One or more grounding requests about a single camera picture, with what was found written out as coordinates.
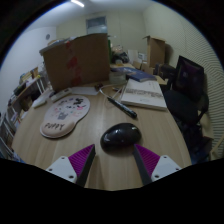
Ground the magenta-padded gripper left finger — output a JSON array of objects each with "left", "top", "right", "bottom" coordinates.
[{"left": 45, "top": 143, "right": 97, "bottom": 188}]

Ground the white printed mouse pad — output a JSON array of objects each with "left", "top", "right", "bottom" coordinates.
[{"left": 39, "top": 94, "right": 91, "bottom": 139}]

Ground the white book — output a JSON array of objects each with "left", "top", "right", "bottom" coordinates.
[{"left": 119, "top": 78, "right": 168, "bottom": 112}]

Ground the shelf unit with books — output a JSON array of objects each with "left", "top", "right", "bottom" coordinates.
[{"left": 0, "top": 66, "right": 48, "bottom": 158}]

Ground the black office chair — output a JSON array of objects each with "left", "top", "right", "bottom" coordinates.
[{"left": 163, "top": 55, "right": 210, "bottom": 158}]

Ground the black bag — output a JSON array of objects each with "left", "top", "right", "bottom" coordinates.
[{"left": 159, "top": 63, "right": 178, "bottom": 81}]

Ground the ceiling light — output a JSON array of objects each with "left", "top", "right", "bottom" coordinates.
[{"left": 70, "top": 0, "right": 85, "bottom": 8}]

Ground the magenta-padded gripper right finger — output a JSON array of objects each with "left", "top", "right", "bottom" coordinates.
[{"left": 133, "top": 143, "right": 183, "bottom": 186}]

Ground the clear plastic container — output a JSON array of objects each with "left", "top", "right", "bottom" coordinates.
[{"left": 109, "top": 70, "right": 128, "bottom": 84}]

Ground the black marker pen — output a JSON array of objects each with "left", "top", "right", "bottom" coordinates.
[{"left": 106, "top": 95, "right": 138, "bottom": 120}]

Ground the white paper sheet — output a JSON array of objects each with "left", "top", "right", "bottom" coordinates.
[{"left": 70, "top": 85, "right": 100, "bottom": 97}]

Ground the large brown cardboard box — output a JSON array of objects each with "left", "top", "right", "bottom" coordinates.
[{"left": 39, "top": 32, "right": 112, "bottom": 93}]

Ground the black computer mouse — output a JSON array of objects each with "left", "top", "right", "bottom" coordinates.
[{"left": 100, "top": 122, "right": 142, "bottom": 151}]

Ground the open brown cardboard box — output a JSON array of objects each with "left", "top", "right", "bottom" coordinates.
[{"left": 143, "top": 34, "right": 167, "bottom": 69}]

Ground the blue book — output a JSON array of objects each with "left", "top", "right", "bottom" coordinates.
[{"left": 111, "top": 66, "right": 158, "bottom": 83}]

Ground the door with window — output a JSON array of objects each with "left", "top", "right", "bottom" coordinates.
[{"left": 85, "top": 15, "right": 108, "bottom": 35}]

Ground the small white flat box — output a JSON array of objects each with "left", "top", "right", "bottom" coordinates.
[{"left": 31, "top": 96, "right": 49, "bottom": 109}]

